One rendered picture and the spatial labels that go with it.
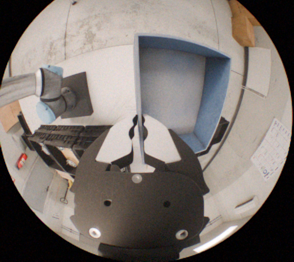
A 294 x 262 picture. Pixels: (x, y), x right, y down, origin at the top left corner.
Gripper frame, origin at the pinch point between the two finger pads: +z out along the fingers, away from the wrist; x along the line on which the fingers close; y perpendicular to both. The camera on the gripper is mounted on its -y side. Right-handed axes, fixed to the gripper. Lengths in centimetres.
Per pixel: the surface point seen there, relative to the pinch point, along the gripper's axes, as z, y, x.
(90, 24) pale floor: 106, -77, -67
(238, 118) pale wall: 117, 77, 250
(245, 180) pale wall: -18, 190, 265
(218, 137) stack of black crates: 70, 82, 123
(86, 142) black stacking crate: 21.5, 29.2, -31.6
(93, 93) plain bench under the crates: 39.4, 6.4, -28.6
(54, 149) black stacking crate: 18, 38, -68
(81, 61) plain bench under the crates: 39, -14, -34
